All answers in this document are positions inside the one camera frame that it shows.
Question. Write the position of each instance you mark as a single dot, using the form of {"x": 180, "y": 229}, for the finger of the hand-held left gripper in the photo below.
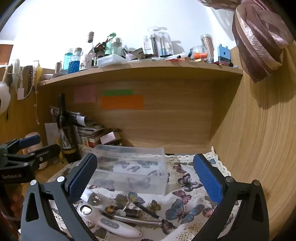
{"x": 30, "y": 140}
{"x": 49, "y": 150}

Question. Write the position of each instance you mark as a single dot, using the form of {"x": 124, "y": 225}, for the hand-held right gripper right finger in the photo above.
{"x": 208, "y": 178}

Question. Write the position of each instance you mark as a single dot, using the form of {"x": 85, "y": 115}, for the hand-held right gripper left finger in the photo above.
{"x": 83, "y": 176}

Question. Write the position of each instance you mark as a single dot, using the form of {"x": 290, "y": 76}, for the white charger plug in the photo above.
{"x": 90, "y": 195}

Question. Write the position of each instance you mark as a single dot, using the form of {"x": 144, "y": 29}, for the white handheld magnifier device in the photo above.
{"x": 108, "y": 223}

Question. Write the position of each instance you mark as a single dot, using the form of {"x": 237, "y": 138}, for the clear plastic storage box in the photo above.
{"x": 138, "y": 166}

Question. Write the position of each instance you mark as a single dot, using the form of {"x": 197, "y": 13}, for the brown nail polish bottle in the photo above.
{"x": 131, "y": 212}

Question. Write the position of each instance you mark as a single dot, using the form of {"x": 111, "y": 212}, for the thin black tweezers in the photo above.
{"x": 148, "y": 210}

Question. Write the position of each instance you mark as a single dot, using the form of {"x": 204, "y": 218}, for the beige ceramic mug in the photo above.
{"x": 42, "y": 165}

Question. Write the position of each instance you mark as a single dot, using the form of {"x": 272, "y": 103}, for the white paper note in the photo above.
{"x": 50, "y": 133}

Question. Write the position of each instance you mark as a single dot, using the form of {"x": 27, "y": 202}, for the dark wine bottle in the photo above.
{"x": 67, "y": 139}

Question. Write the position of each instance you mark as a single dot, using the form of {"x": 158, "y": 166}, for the butterfly print tablecloth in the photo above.
{"x": 185, "y": 208}

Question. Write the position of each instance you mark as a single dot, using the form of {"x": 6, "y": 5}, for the stack of books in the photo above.
{"x": 90, "y": 133}

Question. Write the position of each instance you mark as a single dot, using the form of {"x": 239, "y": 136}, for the small cardboard box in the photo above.
{"x": 108, "y": 138}

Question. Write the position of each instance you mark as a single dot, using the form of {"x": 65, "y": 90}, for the white fluffy earmuffs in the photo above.
{"x": 4, "y": 97}

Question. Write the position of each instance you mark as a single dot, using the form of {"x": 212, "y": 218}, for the patterned headband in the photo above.
{"x": 30, "y": 76}

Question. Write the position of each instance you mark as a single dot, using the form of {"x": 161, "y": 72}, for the small white dish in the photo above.
{"x": 48, "y": 76}

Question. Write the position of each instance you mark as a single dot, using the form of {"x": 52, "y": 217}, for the pink sticky note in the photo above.
{"x": 85, "y": 93}

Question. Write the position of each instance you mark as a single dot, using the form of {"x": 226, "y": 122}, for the yellow hanging item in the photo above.
{"x": 39, "y": 70}

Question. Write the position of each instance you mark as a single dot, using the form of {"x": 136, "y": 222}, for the cardboard tube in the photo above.
{"x": 58, "y": 67}

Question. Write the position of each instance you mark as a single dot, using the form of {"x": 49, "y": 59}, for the orange sticky note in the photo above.
{"x": 122, "y": 102}

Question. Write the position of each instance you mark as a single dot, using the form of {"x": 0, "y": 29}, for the teal liquid bottle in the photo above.
{"x": 68, "y": 61}

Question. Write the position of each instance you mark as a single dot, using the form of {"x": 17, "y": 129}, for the glass jar with blue beads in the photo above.
{"x": 75, "y": 64}

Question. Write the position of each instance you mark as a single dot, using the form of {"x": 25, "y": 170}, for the green sticky note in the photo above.
{"x": 118, "y": 92}

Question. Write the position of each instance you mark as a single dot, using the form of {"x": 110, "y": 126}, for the white printed mug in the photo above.
{"x": 85, "y": 62}

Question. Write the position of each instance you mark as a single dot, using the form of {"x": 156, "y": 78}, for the clear glass bottle with cork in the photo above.
{"x": 90, "y": 49}

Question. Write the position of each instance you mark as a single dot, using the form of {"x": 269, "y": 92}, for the clear lidded plastic case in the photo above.
{"x": 111, "y": 60}

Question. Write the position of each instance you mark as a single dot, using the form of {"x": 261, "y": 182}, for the mint green pump bottle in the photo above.
{"x": 108, "y": 48}

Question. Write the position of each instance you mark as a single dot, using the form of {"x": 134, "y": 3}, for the wooden desk shelf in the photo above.
{"x": 138, "y": 69}

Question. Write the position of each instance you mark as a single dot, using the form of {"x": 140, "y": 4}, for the clear bottle with silver cap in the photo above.
{"x": 116, "y": 48}

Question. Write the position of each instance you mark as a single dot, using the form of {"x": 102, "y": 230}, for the orange cap bottle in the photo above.
{"x": 200, "y": 55}

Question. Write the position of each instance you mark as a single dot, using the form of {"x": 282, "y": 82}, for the pink nail polish bottle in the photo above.
{"x": 129, "y": 56}

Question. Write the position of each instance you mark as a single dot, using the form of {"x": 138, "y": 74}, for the blue block box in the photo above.
{"x": 223, "y": 53}

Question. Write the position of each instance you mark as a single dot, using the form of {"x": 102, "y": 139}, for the empty glass jar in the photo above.
{"x": 197, "y": 49}

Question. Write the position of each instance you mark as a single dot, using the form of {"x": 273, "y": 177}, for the dark patterned small box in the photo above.
{"x": 138, "y": 53}

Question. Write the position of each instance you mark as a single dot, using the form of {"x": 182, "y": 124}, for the clear tube of pencils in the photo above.
{"x": 207, "y": 46}

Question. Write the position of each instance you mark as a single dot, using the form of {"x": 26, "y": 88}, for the clear blister pack of brushes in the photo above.
{"x": 161, "y": 44}

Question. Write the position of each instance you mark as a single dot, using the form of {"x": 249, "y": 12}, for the wooden wall cabinet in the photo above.
{"x": 4, "y": 54}

